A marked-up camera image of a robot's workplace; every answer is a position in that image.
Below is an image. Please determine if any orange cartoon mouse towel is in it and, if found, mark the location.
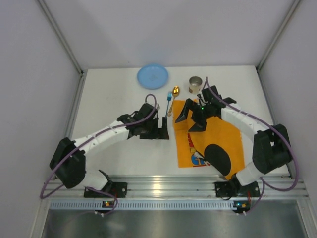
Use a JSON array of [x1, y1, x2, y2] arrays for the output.
[[173, 112, 245, 180]]

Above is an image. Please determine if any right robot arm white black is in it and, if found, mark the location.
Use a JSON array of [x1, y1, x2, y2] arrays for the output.
[[174, 86, 293, 187]]

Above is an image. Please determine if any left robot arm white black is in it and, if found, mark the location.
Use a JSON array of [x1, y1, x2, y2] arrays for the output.
[[50, 103, 169, 191]]

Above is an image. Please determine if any gold metal spoon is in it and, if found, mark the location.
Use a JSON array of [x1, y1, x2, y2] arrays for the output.
[[167, 86, 180, 117]]

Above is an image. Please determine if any small metal cup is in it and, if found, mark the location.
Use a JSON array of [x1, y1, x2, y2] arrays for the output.
[[188, 76, 203, 95]]

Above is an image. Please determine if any blue fork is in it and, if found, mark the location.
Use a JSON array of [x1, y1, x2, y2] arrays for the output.
[[165, 91, 172, 117]]

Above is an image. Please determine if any light blue plate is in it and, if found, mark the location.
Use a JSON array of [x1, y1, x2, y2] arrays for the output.
[[137, 63, 169, 90]]

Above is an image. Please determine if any aluminium rail beam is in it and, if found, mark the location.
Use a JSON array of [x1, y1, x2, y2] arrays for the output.
[[44, 175, 309, 200]]

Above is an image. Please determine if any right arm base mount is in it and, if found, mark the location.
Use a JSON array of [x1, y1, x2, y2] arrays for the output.
[[214, 181, 260, 199]]

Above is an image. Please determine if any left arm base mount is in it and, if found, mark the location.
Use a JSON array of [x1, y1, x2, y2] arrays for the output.
[[84, 182, 128, 198]]

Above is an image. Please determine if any slotted cable duct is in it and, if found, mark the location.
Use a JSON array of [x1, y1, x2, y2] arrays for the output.
[[50, 199, 249, 211]]

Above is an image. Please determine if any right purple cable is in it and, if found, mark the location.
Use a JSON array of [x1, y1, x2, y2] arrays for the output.
[[204, 76, 300, 215]]

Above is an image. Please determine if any purple cable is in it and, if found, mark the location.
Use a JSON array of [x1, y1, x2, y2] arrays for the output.
[[39, 93, 159, 216], [204, 76, 300, 215]]

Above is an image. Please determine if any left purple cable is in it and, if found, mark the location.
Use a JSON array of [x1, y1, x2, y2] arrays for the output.
[[39, 93, 159, 216]]

